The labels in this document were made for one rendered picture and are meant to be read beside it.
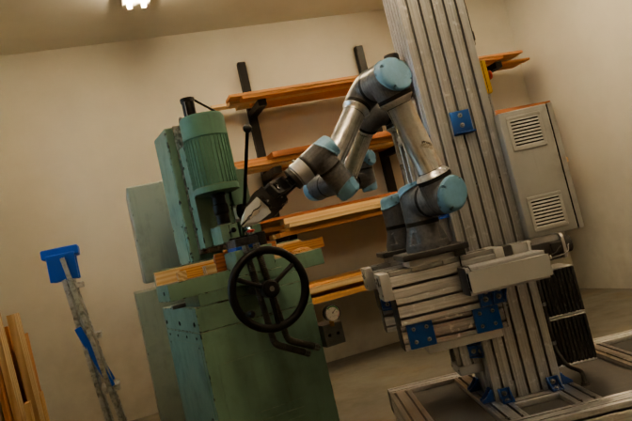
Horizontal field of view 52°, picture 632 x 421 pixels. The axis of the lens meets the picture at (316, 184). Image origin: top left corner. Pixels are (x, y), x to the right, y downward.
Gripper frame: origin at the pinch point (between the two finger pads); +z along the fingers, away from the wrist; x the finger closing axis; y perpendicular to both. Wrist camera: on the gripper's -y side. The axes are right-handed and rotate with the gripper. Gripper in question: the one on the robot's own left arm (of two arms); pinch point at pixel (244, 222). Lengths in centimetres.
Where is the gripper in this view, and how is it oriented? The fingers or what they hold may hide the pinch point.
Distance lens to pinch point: 186.3
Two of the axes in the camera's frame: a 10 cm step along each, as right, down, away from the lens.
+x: -6.9, -7.2, 0.9
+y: -0.7, 1.8, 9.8
